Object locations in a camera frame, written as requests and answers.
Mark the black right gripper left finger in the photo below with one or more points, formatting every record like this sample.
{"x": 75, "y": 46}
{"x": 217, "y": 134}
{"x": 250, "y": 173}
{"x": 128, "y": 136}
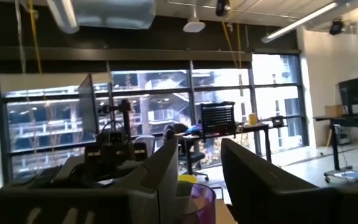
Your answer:
{"x": 160, "y": 174}

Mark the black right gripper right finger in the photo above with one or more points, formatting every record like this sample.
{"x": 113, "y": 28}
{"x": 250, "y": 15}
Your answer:
{"x": 250, "y": 183}

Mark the yellow plastic mug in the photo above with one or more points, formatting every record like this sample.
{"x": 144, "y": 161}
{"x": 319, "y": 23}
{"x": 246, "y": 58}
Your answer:
{"x": 187, "y": 179}

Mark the purple translucent tumbler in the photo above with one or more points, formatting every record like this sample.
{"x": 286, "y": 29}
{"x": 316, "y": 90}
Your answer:
{"x": 205, "y": 202}

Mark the black office chair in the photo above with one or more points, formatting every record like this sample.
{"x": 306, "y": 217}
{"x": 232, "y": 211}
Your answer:
{"x": 191, "y": 155}

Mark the black standing desk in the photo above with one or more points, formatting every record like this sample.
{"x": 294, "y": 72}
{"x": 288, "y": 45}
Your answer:
{"x": 253, "y": 127}

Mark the yellow container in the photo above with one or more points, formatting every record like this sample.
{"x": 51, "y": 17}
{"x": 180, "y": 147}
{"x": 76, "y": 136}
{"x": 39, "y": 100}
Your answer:
{"x": 252, "y": 119}

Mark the black mesh crate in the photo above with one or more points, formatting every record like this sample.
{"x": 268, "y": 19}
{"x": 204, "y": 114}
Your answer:
{"x": 217, "y": 118}

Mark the grey flat monitor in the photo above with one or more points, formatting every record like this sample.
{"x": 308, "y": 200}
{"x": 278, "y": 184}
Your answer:
{"x": 88, "y": 109}

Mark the cardboard box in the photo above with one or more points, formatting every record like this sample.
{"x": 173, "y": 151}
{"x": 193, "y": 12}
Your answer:
{"x": 333, "y": 110}

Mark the black wheeled table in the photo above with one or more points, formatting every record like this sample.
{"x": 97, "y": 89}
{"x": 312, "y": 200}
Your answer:
{"x": 350, "y": 118}

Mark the white round ceiling unit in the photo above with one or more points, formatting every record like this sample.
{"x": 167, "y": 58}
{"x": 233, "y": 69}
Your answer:
{"x": 194, "y": 26}

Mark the long ceiling light tube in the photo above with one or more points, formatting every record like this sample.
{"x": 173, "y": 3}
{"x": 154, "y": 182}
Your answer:
{"x": 300, "y": 21}

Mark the large black wall screen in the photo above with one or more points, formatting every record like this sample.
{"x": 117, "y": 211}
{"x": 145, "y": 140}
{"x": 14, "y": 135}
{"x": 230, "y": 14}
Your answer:
{"x": 357, "y": 90}

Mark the silver air duct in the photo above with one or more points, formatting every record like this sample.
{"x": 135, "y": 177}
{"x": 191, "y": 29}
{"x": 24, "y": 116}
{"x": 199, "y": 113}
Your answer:
{"x": 104, "y": 12}

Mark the black ceiling camera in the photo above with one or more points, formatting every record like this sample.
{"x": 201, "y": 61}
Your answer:
{"x": 336, "y": 27}
{"x": 222, "y": 7}

